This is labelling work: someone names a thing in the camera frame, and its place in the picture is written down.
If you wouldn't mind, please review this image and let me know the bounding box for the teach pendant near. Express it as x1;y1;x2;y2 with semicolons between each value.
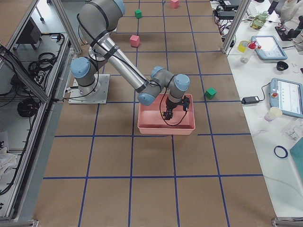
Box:
269;78;303;118

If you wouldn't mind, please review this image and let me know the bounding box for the yellow tape roll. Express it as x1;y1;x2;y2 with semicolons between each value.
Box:
237;40;249;53

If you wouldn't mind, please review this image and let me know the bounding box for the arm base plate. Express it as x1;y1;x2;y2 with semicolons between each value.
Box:
68;74;110;105

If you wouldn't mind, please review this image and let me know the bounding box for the teach pendant far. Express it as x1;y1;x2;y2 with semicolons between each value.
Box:
251;35;288;61

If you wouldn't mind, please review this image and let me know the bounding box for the green glass jar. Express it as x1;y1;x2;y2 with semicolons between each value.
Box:
250;11;269;30

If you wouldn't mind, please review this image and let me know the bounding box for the squeeze bottle red cap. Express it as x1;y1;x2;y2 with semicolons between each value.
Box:
240;40;257;63

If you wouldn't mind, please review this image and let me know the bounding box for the pink cube centre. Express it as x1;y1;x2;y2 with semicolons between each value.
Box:
129;35;140;47

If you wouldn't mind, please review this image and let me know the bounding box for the black bowl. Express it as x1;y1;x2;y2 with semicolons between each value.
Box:
276;61;289;71

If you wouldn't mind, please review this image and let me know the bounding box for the black power adapter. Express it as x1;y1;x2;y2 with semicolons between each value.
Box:
241;96;260;105

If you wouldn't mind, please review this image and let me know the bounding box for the aluminium frame post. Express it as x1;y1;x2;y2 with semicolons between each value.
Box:
221;0;250;54

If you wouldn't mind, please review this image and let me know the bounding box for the green cube near base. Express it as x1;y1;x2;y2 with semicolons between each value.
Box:
134;9;143;19

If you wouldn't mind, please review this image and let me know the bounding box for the green cube near bin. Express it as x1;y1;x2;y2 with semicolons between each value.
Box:
205;87;217;99

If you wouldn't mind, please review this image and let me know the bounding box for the teach pendant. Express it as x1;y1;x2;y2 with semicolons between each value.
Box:
251;35;288;61
269;78;303;118

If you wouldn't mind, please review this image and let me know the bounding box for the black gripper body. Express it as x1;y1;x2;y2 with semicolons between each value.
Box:
164;104;175;118

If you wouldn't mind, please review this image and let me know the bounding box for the pink cube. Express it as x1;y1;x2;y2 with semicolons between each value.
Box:
129;35;140;47
170;0;179;9

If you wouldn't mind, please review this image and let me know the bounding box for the pink plastic bin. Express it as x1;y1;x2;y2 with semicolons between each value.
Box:
137;94;196;135

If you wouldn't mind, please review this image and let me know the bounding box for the blue tape ring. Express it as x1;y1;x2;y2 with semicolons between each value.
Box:
274;146;289;159

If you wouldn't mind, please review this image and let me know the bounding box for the white plastic cup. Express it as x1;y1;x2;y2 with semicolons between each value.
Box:
264;107;283;122

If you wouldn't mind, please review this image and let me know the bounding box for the pink cube far left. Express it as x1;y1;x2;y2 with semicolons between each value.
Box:
170;0;179;9

